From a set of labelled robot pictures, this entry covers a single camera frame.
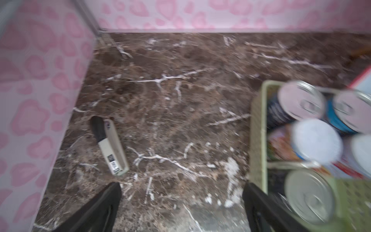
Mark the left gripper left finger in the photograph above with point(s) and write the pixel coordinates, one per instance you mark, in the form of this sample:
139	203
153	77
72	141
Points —
97	215

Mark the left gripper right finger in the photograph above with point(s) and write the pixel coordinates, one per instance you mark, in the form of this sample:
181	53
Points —
265	215

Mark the dark tomato can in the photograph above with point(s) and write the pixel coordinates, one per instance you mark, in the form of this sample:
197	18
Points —
304	193

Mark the beige black stapler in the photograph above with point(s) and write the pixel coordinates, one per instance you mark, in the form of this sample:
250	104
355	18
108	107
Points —
108	140

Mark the green perforated plastic basket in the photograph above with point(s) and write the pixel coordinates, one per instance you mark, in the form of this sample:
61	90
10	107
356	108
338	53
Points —
352	196

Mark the yellow white-lid can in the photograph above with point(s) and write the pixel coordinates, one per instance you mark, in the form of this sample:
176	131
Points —
307	140

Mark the red white-lid can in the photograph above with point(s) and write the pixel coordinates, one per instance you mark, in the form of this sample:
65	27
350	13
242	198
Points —
355	161

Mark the blue tin can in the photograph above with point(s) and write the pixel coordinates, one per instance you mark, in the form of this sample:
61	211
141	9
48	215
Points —
295	101
349	112

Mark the pink framed whiteboard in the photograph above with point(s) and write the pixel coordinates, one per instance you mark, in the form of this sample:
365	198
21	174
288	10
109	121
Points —
363	81

